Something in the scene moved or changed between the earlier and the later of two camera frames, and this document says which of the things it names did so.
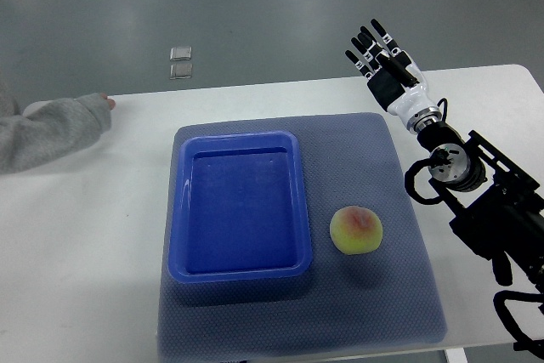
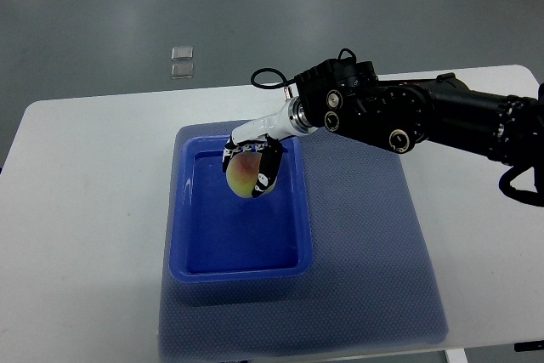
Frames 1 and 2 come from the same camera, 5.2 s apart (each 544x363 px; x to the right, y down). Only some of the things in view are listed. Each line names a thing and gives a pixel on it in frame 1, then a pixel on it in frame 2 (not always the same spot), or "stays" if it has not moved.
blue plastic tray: (239, 208) stays
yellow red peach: (356, 229) to (242, 173)
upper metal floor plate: (179, 53) stays
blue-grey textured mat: (388, 296) stays
